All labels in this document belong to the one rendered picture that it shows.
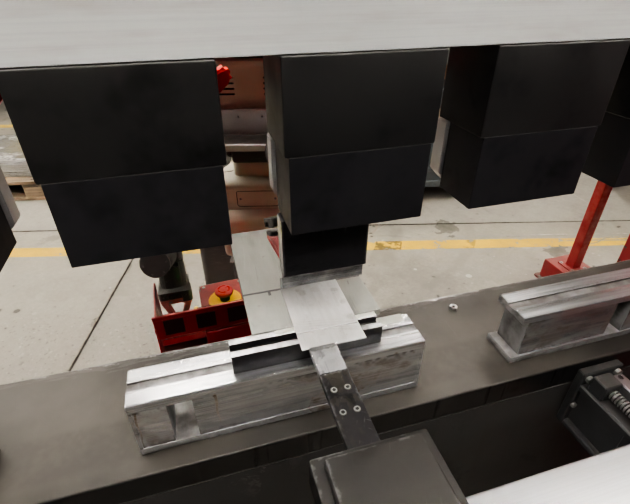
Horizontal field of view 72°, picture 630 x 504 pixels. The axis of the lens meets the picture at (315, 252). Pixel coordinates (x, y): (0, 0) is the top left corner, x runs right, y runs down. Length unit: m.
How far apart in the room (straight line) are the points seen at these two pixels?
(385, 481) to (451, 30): 0.38
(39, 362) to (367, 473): 1.92
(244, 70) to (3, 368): 1.65
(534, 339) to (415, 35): 0.51
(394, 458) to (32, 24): 0.43
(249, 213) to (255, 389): 0.77
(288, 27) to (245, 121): 0.80
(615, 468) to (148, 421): 0.51
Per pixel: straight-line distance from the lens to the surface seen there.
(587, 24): 0.51
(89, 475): 0.66
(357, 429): 0.48
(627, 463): 0.57
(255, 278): 0.67
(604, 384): 0.81
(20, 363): 2.26
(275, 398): 0.60
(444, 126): 0.53
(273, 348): 0.56
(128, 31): 0.36
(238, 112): 1.16
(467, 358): 0.75
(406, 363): 0.64
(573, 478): 0.53
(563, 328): 0.79
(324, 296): 0.63
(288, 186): 0.41
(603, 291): 0.82
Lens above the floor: 1.40
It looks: 33 degrees down
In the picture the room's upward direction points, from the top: straight up
